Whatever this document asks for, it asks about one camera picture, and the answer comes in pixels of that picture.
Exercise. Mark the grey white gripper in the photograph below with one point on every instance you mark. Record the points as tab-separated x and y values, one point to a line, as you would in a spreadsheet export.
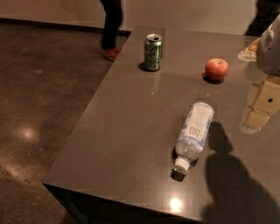
269	51

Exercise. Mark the clear blue-label plastic bottle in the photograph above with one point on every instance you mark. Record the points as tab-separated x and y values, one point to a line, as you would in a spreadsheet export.
192	137

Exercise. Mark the red apple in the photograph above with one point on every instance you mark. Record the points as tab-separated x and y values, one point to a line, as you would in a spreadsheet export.
216	69

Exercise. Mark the green soda can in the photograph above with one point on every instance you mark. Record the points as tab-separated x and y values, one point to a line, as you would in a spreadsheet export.
153	52

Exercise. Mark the red shoe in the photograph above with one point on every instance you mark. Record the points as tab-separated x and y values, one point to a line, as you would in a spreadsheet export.
111	54

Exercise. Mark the person leg dark trousers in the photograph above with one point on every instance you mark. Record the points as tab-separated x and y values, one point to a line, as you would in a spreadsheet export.
113	19

